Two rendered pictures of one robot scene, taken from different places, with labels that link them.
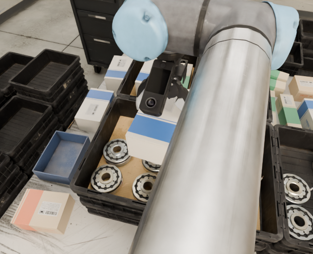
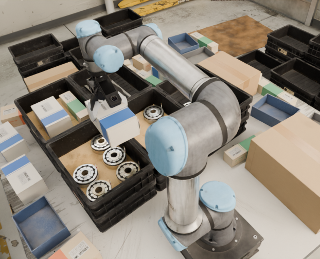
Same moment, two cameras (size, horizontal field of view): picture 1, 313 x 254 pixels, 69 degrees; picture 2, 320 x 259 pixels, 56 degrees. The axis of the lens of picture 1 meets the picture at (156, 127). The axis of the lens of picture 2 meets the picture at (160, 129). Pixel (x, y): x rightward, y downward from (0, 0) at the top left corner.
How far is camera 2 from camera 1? 0.66 m
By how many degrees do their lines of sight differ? 32
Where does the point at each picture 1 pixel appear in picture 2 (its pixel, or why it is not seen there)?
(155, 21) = (119, 50)
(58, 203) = (80, 242)
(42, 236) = not seen: outside the picture
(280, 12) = (151, 26)
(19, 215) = not seen: outside the picture
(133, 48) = (112, 67)
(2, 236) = not seen: outside the picture
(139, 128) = (109, 123)
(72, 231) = (106, 252)
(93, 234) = (121, 238)
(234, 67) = (162, 46)
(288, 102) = (144, 74)
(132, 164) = (102, 173)
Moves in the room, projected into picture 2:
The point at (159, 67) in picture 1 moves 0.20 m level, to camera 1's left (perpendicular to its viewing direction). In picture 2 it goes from (102, 80) to (54, 114)
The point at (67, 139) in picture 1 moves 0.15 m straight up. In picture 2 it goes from (25, 217) to (11, 198)
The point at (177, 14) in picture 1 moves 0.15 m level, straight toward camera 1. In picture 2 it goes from (121, 44) to (159, 62)
